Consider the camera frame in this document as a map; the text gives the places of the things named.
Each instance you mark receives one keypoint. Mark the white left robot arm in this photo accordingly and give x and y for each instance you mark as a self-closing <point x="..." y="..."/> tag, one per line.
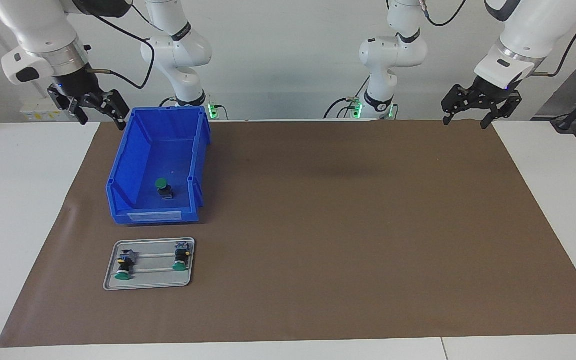
<point x="393" y="52"/>

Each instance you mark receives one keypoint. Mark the blue plastic storage bin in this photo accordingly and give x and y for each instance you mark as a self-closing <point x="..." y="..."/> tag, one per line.
<point x="138" y="165"/>

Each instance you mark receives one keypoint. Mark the white wall power strip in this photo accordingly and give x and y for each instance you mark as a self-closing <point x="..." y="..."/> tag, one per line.
<point x="35" y="112"/>

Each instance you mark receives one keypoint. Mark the silver metal tray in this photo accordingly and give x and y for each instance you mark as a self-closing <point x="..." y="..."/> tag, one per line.
<point x="153" y="280"/>

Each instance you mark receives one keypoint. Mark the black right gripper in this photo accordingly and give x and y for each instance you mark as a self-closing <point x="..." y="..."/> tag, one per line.
<point x="75" y="85"/>

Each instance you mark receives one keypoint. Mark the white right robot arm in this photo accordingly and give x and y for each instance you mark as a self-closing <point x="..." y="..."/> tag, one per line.
<point x="33" y="25"/>

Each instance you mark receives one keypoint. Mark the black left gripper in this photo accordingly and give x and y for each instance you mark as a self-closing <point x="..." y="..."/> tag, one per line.
<point x="490" y="90"/>

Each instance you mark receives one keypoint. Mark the brown table mat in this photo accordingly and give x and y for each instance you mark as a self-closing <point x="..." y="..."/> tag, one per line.
<point x="368" y="250"/>

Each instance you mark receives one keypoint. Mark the green push button switch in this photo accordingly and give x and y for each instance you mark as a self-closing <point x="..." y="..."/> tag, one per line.
<point x="124" y="267"/>
<point x="181" y="257"/>
<point x="162" y="184"/>

